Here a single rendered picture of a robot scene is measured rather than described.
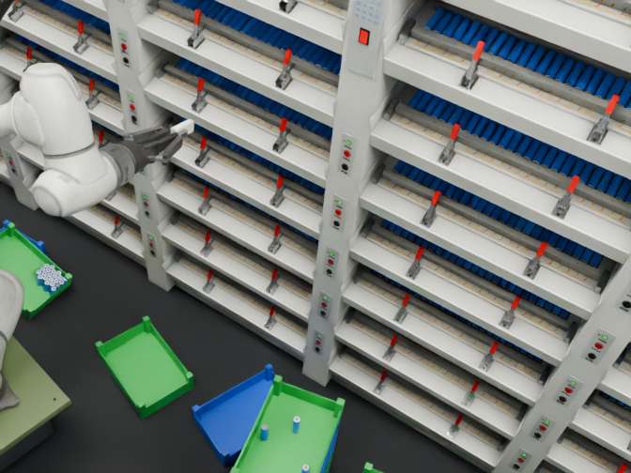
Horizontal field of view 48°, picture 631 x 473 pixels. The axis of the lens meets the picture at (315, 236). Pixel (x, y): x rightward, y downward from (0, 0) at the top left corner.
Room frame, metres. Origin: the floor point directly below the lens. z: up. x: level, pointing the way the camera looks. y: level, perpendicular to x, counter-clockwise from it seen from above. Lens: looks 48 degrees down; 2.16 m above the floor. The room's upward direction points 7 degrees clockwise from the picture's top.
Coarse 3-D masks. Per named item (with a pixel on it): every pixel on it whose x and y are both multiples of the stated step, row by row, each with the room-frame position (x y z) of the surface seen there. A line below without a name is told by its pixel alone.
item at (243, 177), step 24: (168, 120) 1.64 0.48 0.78; (192, 144) 1.59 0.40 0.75; (216, 144) 1.57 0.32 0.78; (192, 168) 1.51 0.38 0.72; (216, 168) 1.51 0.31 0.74; (240, 168) 1.51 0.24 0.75; (264, 168) 1.49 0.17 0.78; (240, 192) 1.43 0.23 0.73; (264, 192) 1.43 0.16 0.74; (288, 192) 1.43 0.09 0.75; (312, 192) 1.41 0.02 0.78; (288, 216) 1.36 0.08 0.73; (312, 216) 1.36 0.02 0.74
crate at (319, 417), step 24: (288, 384) 0.99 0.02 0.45; (264, 408) 0.92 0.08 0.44; (288, 408) 0.95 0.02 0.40; (312, 408) 0.95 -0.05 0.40; (336, 408) 0.94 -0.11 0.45; (288, 432) 0.88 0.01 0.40; (312, 432) 0.89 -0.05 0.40; (240, 456) 0.77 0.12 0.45; (264, 456) 0.80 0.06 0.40; (288, 456) 0.81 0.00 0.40; (312, 456) 0.82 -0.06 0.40
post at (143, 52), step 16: (112, 0) 1.62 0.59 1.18; (128, 0) 1.59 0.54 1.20; (112, 16) 1.62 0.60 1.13; (128, 16) 1.59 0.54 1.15; (112, 32) 1.63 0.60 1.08; (144, 48) 1.61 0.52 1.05; (160, 48) 1.66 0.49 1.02; (144, 64) 1.60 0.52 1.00; (128, 80) 1.61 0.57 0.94; (144, 96) 1.59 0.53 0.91; (128, 112) 1.62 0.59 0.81; (144, 112) 1.59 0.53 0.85; (160, 112) 1.64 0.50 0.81; (128, 128) 1.62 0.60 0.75; (144, 128) 1.59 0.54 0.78; (144, 176) 1.60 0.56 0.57; (160, 208) 1.60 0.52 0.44; (144, 224) 1.62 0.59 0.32; (144, 240) 1.62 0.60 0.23; (160, 240) 1.59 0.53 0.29; (160, 256) 1.59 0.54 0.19; (160, 272) 1.60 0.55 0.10
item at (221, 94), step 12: (168, 72) 1.63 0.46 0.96; (180, 72) 1.62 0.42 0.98; (180, 84) 1.59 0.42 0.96; (192, 84) 1.59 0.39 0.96; (204, 84) 1.58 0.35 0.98; (216, 96) 1.55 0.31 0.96; (228, 96) 1.54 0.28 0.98; (228, 108) 1.51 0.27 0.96; (240, 108) 1.52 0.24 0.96; (252, 108) 1.50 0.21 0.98; (264, 120) 1.48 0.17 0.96; (276, 120) 1.46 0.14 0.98; (300, 132) 1.42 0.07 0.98; (312, 132) 1.43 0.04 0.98; (312, 144) 1.40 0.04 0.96; (324, 144) 1.39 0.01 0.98
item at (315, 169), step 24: (144, 72) 1.59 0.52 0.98; (168, 96) 1.56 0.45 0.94; (192, 96) 1.56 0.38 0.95; (216, 120) 1.48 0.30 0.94; (240, 120) 1.48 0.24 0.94; (240, 144) 1.44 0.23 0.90; (264, 144) 1.41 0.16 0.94; (288, 144) 1.41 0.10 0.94; (288, 168) 1.37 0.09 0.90; (312, 168) 1.34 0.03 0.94
